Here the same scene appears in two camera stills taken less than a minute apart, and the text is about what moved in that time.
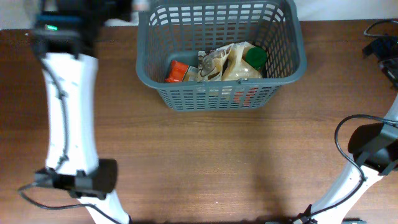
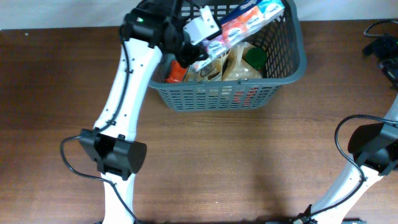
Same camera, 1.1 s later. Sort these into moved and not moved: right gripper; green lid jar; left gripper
Moved: left gripper
Not moved: green lid jar; right gripper
